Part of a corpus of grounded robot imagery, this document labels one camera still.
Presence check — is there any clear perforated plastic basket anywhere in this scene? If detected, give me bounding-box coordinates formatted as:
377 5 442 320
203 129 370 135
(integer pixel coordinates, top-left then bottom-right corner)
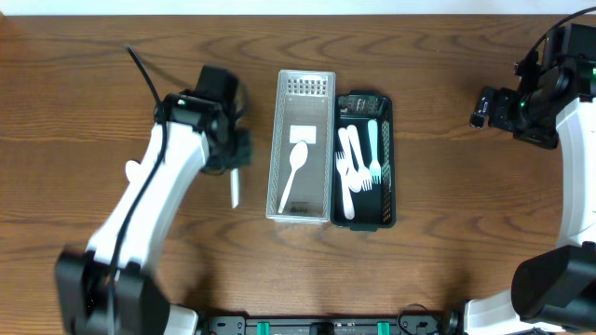
265 70 335 224

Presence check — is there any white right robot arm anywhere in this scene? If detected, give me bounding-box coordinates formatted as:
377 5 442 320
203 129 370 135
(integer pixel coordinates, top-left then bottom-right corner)
458 64 595 334

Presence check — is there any dark green plastic basket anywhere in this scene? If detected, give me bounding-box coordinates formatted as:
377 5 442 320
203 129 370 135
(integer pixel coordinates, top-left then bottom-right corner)
331 90 397 232

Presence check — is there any white plastic fork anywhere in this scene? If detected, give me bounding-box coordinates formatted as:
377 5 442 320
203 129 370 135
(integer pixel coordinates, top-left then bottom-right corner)
335 152 355 220
346 125 373 192

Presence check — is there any pale green plastic fork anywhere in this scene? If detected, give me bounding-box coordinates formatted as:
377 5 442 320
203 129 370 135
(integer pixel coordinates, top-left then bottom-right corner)
367 119 381 184

